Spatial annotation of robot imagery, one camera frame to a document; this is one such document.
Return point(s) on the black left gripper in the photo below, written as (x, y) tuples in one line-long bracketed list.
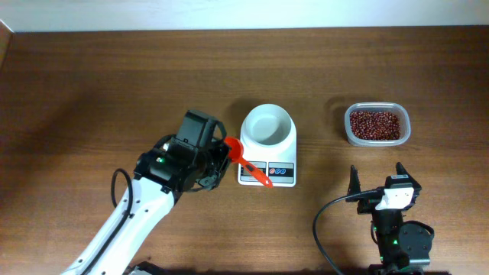
[(221, 151)]

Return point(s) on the clear plastic bean container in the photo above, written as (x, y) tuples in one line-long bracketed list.
[(398, 110)]

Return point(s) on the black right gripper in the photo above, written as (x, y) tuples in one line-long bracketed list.
[(370, 204)]

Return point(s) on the white bowl on scale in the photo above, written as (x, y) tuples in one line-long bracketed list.
[(266, 125)]

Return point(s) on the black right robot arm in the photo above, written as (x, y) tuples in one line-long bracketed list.
[(403, 246)]

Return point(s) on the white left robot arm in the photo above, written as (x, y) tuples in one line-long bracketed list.
[(149, 197)]

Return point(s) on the white digital kitchen scale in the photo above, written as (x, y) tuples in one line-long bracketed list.
[(278, 162)]

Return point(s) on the red measuring scoop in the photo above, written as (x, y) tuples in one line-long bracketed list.
[(235, 154)]

